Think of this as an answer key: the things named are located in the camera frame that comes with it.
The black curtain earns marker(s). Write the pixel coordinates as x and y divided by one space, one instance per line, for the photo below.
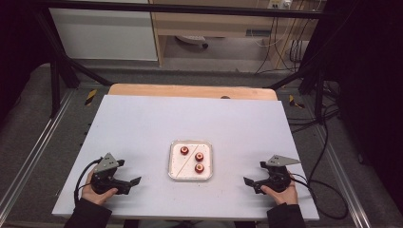
370 79
19 47

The wooden table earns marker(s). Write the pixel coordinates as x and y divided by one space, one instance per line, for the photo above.
177 91

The black metal frame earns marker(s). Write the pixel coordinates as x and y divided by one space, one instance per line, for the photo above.
190 9

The white power strip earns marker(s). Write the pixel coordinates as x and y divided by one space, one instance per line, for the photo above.
279 3

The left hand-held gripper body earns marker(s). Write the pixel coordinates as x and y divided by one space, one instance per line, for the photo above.
104 177

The white cabinet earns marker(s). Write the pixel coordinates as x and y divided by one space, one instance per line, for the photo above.
101 34

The person's left hand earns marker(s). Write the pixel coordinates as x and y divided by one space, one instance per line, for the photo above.
95 197

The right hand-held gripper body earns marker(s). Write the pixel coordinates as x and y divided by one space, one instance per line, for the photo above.
277 179

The aluminium floor rail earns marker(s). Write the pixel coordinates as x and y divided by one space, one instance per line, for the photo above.
34 148
343 177

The thin wooden skewer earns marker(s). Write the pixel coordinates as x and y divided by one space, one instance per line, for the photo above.
187 161

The white square tray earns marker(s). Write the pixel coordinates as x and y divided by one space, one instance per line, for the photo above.
177 164

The office chair base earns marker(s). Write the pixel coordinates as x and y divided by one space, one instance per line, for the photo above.
191 40

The light wooden desk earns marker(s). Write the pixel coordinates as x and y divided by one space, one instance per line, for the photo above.
215 23

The person's right hand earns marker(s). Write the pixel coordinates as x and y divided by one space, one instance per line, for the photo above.
285 198

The red hawthorn fruit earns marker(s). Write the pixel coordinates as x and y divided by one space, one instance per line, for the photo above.
199 167
199 156
184 150

